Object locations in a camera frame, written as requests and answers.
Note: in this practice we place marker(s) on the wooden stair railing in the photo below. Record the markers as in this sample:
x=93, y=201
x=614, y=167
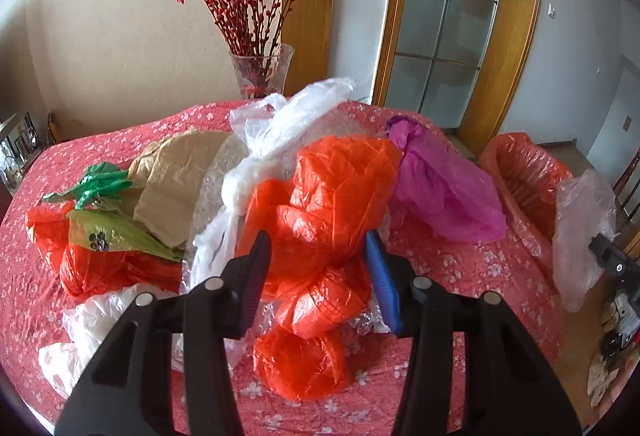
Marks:
x=626, y=192

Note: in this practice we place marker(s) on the large orange plastic bag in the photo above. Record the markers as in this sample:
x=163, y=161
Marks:
x=317, y=278

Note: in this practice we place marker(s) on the magenta plastic bag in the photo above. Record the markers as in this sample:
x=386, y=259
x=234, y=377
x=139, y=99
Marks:
x=449, y=193

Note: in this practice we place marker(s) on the wooden door frame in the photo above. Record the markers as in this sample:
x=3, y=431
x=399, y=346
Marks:
x=358, y=38

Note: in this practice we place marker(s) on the glass vase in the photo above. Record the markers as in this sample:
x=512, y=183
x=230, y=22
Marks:
x=259, y=76

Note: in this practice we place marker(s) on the frosted glass sliding door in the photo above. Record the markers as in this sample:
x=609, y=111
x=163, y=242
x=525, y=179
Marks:
x=439, y=52

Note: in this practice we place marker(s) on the white bag front left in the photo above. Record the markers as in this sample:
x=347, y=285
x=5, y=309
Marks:
x=87, y=326

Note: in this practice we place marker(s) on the white plastic bag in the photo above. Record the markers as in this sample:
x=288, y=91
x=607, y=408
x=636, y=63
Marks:
x=273, y=130

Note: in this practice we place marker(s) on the clear plastic bag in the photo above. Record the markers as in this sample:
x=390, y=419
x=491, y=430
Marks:
x=585, y=207

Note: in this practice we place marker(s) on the red floral tablecloth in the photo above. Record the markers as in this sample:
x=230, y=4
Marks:
x=32, y=299

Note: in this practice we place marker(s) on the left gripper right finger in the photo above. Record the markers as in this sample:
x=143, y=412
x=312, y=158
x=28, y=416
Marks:
x=420, y=309

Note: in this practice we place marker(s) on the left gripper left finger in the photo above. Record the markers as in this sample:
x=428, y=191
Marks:
x=220, y=309

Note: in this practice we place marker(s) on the green plastic bag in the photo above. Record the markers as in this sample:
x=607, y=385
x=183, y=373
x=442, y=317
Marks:
x=100, y=181

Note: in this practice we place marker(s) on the beige paper bag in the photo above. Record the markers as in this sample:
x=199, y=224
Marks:
x=167, y=178

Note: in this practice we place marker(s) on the yellow green snack wrapper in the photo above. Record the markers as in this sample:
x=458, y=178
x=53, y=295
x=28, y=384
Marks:
x=111, y=232

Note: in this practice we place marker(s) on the bubble wrap sheet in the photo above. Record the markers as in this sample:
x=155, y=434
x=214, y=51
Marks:
x=214, y=226

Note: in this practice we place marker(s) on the red basket with liner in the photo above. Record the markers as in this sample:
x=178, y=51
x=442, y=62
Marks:
x=526, y=177

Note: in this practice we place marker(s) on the orange bag at left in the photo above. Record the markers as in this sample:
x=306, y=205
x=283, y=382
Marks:
x=83, y=272

